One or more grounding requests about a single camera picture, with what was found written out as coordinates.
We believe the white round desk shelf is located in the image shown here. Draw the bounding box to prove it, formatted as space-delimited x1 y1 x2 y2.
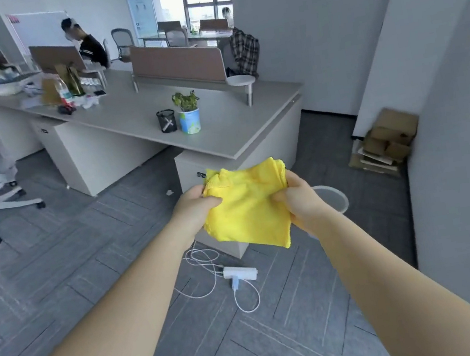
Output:
226 73 260 109

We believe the white whiteboard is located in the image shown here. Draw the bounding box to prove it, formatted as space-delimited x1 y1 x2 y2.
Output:
6 6 75 57

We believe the black mesh pen holder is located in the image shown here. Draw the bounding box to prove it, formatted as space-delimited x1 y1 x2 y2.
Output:
156 108 178 135

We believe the yellow cleaning cloth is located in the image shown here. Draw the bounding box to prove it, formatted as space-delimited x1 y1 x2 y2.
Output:
195 155 299 260

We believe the grey drawer pedestal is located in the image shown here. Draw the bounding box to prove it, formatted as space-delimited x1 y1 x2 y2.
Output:
173 142 256 266

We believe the plaid shirt on chair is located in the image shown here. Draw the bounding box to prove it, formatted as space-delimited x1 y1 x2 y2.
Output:
227 24 265 81

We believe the grey mesh office chair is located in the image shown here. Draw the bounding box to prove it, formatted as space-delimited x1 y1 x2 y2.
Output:
110 26 137 65

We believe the white wall poster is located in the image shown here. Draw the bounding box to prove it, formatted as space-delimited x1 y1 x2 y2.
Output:
126 0 160 41

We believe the white wire waste bin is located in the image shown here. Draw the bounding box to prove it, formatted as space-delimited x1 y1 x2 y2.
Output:
310 182 351 219

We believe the person's right forearm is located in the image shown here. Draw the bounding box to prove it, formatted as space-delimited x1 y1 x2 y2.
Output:
309 192 470 356

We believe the grey computer monitor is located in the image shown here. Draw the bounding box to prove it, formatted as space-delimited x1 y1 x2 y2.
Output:
28 39 87 80

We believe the clear plastic water bottle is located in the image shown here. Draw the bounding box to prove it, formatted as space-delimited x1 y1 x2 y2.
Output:
55 73 75 109

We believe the person's right hand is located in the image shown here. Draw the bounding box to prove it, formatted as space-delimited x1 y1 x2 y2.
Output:
268 164 337 240

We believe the person's left forearm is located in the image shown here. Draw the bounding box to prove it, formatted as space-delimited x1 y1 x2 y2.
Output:
0 218 213 356

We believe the pile of flattened cardboard boxes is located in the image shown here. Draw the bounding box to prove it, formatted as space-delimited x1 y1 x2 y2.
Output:
341 103 428 184

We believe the long grey office desk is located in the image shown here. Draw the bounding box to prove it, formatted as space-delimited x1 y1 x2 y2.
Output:
0 39 315 211

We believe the person's left hand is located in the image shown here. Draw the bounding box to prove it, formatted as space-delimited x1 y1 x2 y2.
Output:
169 181 229 248

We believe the potted plant in printed pot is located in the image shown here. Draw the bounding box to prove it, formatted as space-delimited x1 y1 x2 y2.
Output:
171 89 205 137

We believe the brown desk divider panel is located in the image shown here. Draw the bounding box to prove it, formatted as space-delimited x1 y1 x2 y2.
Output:
128 33 229 98

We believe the white power strip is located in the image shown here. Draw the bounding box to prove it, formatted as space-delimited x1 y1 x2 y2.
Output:
222 262 260 285

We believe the white power cable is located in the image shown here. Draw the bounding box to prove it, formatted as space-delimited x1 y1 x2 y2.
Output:
169 240 263 324

